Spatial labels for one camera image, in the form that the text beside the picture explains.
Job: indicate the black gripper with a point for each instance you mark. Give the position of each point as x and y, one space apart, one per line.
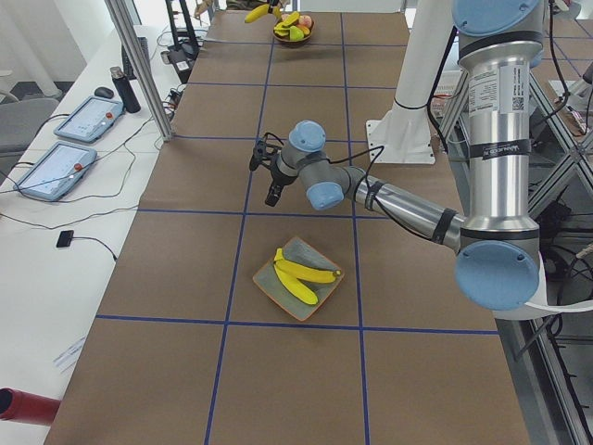
278 177

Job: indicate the yellow banana with brown tip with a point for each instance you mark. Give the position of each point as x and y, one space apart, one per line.
307 273

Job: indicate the plain yellow banana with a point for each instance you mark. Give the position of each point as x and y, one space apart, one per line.
292 284

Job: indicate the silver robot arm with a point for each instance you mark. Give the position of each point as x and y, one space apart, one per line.
498 265

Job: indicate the grey square plate orange rim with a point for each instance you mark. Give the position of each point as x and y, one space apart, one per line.
300 251

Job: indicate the brown woven wicker basket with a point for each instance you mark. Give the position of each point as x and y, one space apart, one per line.
280 32

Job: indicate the green apple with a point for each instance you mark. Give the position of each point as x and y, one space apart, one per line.
296 34

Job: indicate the pink apple right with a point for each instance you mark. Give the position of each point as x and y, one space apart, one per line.
306 21

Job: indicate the brown paper table cover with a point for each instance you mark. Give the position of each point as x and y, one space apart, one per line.
184 349

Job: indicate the black water bottle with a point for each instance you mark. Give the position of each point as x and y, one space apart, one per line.
124 88

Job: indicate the far blue teach pendant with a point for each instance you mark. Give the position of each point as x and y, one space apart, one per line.
90 120

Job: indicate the blue teach pendant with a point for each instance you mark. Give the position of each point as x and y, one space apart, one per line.
90 120
54 174

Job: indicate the black computer mouse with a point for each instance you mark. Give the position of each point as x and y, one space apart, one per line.
104 92

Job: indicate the small black phone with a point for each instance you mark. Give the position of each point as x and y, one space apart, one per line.
65 238

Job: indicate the near blue teach pendant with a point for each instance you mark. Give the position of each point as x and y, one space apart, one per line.
54 174

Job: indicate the red cylinder bottle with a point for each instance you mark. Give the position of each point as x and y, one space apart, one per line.
27 408

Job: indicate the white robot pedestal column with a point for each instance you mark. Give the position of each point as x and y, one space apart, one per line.
432 27

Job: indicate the grey aluminium frame post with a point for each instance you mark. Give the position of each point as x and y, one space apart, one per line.
122 21

